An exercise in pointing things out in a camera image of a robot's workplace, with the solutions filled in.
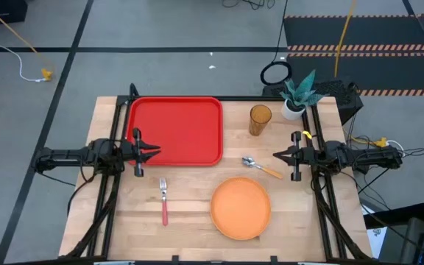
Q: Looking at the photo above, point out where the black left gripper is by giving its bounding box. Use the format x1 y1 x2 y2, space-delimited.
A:
119 127 161 178

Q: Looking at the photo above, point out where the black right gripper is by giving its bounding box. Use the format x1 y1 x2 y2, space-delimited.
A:
272 131 318 183

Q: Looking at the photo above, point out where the spoon with yellow handle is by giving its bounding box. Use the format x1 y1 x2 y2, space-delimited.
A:
241 155 284 180

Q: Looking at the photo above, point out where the fork with red handle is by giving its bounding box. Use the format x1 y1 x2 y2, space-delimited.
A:
159 177 169 227

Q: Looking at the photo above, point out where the orange round plate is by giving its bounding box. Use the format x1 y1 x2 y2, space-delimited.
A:
209 177 272 241

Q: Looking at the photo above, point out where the red plastic tray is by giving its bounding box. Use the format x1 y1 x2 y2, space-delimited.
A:
126 96 224 167

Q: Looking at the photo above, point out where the white plant pot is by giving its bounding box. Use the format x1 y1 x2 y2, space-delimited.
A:
280 99 307 121

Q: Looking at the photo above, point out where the green snake plant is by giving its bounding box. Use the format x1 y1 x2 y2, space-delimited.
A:
279 68 327 111

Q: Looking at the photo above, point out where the black mesh computer case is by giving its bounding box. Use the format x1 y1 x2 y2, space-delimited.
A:
262 79 364 125

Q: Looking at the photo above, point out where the white paper sheet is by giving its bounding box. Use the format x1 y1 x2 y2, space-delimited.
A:
367 226 386 259

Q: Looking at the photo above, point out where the black hazard striped floor mat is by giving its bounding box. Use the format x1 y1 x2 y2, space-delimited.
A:
283 13 424 98

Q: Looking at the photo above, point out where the black aluminium table frame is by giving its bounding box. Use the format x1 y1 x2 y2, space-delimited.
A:
63 82 374 265

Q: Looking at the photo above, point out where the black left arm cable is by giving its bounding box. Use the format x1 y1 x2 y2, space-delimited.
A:
35 161 105 216

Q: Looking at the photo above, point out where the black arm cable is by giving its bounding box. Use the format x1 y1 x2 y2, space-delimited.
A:
344 143 424 196
35 161 105 216

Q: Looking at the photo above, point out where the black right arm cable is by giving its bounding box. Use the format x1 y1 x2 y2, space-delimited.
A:
344 143 424 196

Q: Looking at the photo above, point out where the black hanging cable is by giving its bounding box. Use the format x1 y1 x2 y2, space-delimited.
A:
259 0 293 86

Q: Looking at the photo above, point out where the yellow hanging cable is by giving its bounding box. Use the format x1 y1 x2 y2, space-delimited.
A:
333 0 357 79

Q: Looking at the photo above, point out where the black cable bundle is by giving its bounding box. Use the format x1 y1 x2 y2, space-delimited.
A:
221 0 276 11

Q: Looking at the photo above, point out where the white floor cable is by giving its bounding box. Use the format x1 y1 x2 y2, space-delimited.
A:
0 0 46 82

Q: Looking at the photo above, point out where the thin yellow floor cable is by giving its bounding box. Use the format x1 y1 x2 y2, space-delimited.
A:
0 0 54 82

